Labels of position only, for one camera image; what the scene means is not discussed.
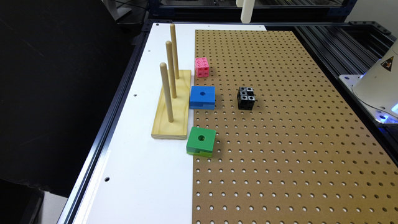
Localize rear wooden peg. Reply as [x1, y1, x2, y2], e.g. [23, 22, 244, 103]
[170, 23, 180, 79]

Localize blue block with hole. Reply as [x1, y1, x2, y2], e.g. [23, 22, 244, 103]
[190, 86, 215, 110]

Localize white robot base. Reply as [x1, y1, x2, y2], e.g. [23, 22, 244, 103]
[339, 42, 397, 124]

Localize wooden peg stand base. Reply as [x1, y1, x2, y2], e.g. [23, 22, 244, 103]
[151, 70, 191, 140]

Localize wooden peg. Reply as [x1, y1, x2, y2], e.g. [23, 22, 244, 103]
[170, 23, 180, 79]
[160, 62, 174, 123]
[165, 40, 177, 98]

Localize pink cube block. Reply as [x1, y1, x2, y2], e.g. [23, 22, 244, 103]
[195, 57, 210, 77]

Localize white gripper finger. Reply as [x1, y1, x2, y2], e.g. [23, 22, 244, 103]
[241, 0, 254, 24]

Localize black aluminium table frame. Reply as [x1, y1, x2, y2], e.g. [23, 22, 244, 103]
[59, 19, 397, 223]

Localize black cube block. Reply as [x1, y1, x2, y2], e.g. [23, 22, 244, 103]
[237, 86, 256, 110]

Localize front wooden peg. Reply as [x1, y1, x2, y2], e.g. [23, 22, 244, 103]
[160, 62, 174, 123]

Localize green block with hole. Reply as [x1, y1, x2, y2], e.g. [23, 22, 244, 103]
[186, 127, 216, 157]

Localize brown pegboard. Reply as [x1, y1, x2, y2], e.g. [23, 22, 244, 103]
[193, 30, 397, 223]

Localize middle wooden peg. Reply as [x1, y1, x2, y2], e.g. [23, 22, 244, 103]
[165, 40, 177, 98]

